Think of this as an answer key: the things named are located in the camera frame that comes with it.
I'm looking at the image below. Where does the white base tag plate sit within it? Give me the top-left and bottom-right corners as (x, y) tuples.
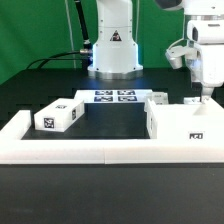
(74, 89), (152, 103)

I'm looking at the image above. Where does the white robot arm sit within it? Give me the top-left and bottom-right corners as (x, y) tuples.
(88, 0), (224, 100)

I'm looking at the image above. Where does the white cabinet door panel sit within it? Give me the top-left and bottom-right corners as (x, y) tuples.
(184, 97), (202, 105)

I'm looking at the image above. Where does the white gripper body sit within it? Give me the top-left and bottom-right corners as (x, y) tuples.
(187, 20), (224, 88)

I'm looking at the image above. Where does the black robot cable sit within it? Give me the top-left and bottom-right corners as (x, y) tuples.
(26, 0), (93, 70)

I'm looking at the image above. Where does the green backdrop curtain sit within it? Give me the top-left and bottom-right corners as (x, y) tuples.
(0, 0), (183, 84)

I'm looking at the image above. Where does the white cabinet body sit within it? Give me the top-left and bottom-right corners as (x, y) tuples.
(146, 99), (224, 141)

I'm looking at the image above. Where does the white U-shaped fence frame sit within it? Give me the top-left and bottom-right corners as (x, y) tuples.
(0, 110), (224, 164)

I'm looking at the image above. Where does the white cabinet top box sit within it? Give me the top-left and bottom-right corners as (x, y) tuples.
(34, 98), (84, 132)

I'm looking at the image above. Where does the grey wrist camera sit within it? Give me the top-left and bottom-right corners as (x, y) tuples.
(165, 45), (187, 69)

